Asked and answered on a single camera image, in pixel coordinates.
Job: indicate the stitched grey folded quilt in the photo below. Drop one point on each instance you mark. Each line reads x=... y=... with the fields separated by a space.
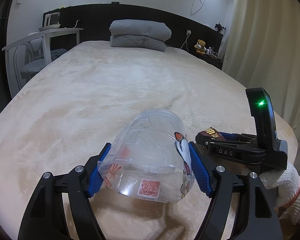
x=137 y=45

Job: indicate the white desk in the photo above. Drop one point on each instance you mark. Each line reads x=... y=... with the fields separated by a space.
x=47 y=33

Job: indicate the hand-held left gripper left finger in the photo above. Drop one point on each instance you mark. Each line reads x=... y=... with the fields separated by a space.
x=97 y=178

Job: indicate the clear printed plastic cup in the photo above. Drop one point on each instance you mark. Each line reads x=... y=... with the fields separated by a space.
x=145 y=150

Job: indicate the person's right hand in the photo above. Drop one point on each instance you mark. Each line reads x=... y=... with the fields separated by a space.
x=287 y=187

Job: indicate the smooth grey folded quilt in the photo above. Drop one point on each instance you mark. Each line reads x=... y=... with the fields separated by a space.
x=140 y=30

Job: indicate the cream curtain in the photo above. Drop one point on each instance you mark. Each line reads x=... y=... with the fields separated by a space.
x=270 y=42

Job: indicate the group of small bottles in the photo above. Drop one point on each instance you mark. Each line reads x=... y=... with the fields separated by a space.
x=213 y=53

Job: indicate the black headboard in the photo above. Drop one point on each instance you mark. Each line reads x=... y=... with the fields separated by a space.
x=95 y=22

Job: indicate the white clear kettle appliance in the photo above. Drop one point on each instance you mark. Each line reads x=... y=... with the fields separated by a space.
x=52 y=21

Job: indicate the clear chair with grey cushion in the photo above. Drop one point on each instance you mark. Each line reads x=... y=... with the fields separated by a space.
x=32 y=65

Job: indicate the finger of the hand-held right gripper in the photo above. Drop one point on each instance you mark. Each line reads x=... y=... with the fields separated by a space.
x=233 y=136
x=215 y=143

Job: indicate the bed with beige blanket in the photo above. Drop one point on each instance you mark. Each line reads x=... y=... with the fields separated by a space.
x=90 y=92

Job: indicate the brown snack packet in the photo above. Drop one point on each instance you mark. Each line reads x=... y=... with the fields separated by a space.
x=212 y=132

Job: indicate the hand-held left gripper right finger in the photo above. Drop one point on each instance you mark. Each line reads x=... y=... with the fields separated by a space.
x=200 y=173

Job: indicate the brown teddy bear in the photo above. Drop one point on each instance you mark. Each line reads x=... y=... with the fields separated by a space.
x=200 y=47

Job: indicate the dark spiky ornament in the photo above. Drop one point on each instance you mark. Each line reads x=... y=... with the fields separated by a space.
x=220 y=28

